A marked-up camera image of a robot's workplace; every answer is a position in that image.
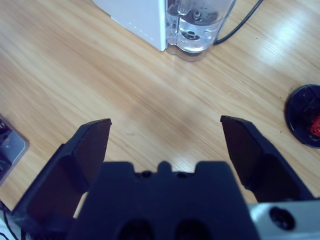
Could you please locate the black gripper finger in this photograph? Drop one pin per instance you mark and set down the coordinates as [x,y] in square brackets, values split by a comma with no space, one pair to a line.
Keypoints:
[252,155]
[57,185]

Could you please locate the white capsule coffee machine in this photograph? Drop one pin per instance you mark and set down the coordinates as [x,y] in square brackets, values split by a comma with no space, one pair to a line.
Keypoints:
[135,20]

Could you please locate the red coffee capsule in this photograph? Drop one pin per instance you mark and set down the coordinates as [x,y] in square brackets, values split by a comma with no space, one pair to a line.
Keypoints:
[315,127]

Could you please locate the black capsule holder with rods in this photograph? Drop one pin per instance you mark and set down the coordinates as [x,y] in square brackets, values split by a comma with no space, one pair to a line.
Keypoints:
[300,112]

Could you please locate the clear water tank black lid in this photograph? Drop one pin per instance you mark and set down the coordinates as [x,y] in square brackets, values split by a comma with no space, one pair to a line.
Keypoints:
[197,25]

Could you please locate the white camera stand block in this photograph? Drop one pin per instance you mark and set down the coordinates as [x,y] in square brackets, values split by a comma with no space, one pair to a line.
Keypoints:
[12,147]

